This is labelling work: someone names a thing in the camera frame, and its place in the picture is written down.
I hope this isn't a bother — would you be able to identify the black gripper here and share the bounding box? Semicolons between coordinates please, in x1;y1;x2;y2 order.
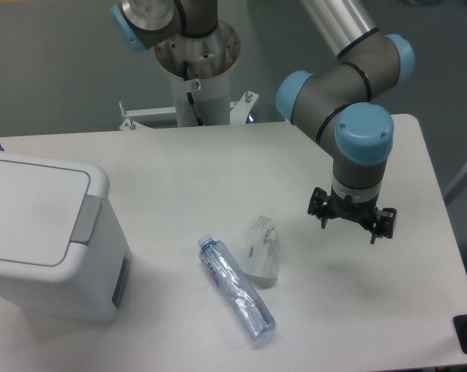
307;187;397;244

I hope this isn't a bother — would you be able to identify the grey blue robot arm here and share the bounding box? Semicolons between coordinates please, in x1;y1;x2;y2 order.
111;1;415;239

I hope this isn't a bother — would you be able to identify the white trash can body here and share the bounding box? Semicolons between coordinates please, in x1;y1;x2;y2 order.
0;149;133;323

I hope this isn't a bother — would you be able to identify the white trash can lid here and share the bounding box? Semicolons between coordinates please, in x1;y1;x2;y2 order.
0;160;90;267

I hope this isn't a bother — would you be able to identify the crumpled clear plastic cup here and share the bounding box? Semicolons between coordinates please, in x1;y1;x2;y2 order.
239;215;280;289

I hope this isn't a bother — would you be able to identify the clear plastic water bottle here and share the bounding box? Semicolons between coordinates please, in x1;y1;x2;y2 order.
197;235;276;342

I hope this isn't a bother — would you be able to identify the white pedestal base bracket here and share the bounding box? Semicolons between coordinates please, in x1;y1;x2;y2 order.
118;91;259;131

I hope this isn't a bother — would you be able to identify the black pedestal cable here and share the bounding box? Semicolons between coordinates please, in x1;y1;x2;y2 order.
181;60;204;126

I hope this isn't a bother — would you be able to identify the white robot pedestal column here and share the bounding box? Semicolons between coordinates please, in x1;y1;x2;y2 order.
155;20;241;110

